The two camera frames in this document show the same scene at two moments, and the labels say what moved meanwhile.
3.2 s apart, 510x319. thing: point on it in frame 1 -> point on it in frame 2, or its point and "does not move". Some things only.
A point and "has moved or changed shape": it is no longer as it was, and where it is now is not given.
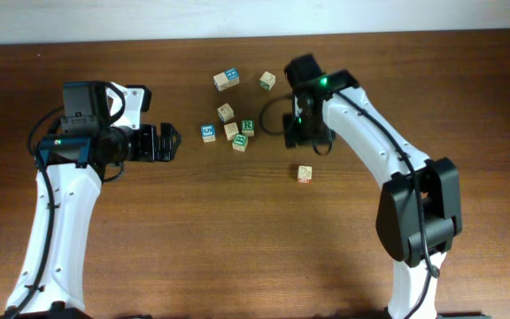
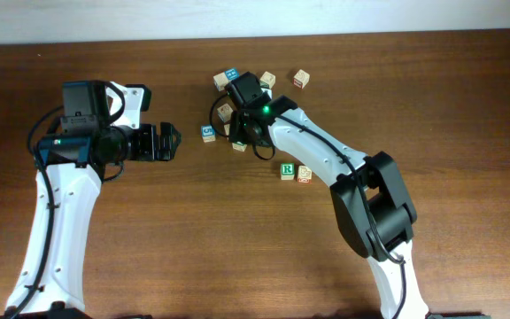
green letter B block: (240, 142) does not move
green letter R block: (247, 127) has moved or changed shape
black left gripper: (150, 148) does not move
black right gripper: (290, 128) -> (236, 130)
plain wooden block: (221, 81) does not move
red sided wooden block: (305, 175) does not move
